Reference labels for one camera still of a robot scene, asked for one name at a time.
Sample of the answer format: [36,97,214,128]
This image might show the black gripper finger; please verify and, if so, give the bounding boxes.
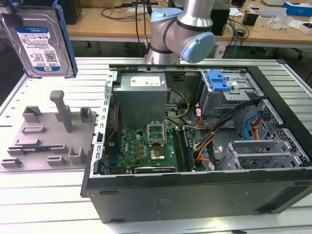
[0,13,24,28]

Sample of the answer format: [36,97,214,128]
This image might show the hard disk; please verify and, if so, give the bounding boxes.
[0,1,78,79]

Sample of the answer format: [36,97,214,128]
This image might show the blue wire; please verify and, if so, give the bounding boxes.
[243,110,271,141]

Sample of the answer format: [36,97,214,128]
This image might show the metal disk bay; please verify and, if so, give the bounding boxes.
[218,139,307,171]

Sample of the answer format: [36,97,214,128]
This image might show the black computer tower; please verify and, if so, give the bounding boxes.
[64,0,83,25]

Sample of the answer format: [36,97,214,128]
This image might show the wooden desk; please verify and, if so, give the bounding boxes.
[65,6,312,58]

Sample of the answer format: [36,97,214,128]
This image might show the grey parts rack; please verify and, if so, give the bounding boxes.
[0,89,98,173]

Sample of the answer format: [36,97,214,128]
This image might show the green RAM stick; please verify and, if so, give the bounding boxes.
[23,146,53,153]

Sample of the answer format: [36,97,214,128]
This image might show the black case fan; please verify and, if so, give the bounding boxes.
[107,101,122,147]

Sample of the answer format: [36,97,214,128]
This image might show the grey power supply unit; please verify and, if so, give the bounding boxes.
[112,72,169,131]

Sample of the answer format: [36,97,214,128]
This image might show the green motherboard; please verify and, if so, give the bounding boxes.
[104,126,204,175]

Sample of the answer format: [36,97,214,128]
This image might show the metal socket cover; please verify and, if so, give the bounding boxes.
[145,121,169,147]

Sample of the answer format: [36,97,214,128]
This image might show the black graphics card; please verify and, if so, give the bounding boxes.
[134,165,176,174]

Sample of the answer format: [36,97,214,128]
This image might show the black RAM slot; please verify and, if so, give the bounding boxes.
[172,128,183,173]
[182,128,197,171]

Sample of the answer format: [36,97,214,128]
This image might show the blue plastic latch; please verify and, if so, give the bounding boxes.
[206,70,232,92]

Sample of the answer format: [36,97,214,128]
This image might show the grey metal drive cage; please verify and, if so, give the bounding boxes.
[197,70,264,118]

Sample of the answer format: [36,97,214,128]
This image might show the black open PC case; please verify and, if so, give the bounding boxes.
[80,59,312,224]

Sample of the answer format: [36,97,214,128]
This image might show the blue cardboard box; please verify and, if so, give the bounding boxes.
[282,1,312,17]

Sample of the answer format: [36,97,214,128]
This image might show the red black twisted wire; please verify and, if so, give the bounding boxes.
[108,104,118,144]

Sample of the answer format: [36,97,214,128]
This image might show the yellow wire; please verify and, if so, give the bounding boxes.
[165,88,191,120]

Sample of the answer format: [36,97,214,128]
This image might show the wires with white label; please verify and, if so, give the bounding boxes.
[194,103,213,131]

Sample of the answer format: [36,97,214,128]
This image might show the black cable bundle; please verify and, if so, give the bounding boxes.
[194,101,259,171]

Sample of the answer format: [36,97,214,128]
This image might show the orange wire loop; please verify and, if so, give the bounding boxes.
[197,143,215,163]

